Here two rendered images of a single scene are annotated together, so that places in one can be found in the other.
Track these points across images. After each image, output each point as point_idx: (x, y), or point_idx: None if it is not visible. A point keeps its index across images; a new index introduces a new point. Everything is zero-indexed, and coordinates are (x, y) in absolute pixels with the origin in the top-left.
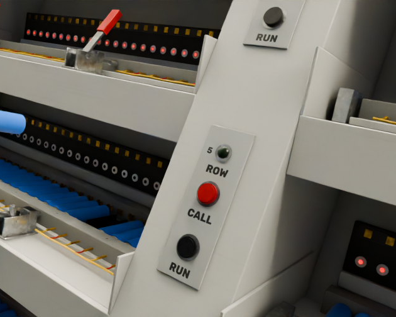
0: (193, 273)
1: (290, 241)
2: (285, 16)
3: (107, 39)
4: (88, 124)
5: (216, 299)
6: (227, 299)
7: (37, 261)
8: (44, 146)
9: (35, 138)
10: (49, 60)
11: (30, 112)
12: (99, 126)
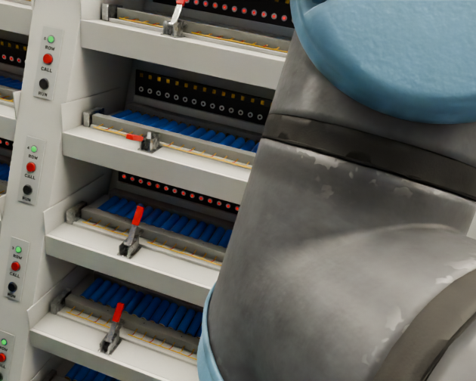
0: None
1: None
2: None
3: (264, 11)
4: (250, 86)
5: None
6: None
7: None
8: (221, 109)
9: (207, 103)
10: (273, 51)
11: (178, 75)
12: (262, 88)
